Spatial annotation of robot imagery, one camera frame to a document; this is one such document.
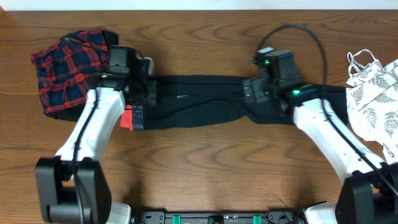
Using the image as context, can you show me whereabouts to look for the black leggings with red waistband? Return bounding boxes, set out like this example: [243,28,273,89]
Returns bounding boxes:
[120,74,349,131]

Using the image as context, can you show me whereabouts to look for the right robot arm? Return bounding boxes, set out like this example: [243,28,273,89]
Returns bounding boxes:
[243,47,397,223]

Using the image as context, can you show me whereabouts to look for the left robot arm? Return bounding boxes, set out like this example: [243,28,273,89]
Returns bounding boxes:
[35,45,156,223]

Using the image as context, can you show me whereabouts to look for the red navy plaid garment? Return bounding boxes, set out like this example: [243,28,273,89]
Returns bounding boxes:
[30,29,110,114]

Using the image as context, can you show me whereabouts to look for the white fern print garment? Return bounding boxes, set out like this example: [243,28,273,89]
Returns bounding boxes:
[346,49,397,164]

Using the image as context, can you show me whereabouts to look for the left black cable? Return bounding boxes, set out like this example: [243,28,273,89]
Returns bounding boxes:
[63,37,146,224]

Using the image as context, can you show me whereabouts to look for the black cable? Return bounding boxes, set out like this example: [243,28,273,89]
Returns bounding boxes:
[252,24,398,200]
[63,37,146,224]

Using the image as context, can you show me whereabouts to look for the right black cable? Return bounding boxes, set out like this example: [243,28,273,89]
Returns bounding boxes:
[252,24,398,200]

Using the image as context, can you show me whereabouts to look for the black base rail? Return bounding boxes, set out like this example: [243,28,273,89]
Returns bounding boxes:
[130,208,307,224]

